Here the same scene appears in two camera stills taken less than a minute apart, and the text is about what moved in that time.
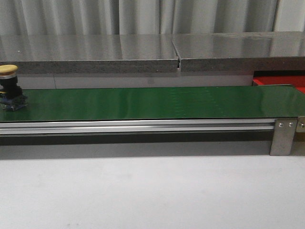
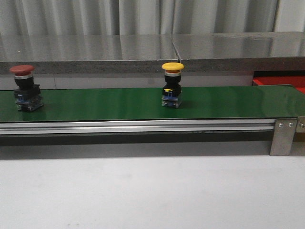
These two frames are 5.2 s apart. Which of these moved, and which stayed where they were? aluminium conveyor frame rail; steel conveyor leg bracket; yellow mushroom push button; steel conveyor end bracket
Moved: yellow mushroom push button
Stayed: steel conveyor end bracket; steel conveyor leg bracket; aluminium conveyor frame rail
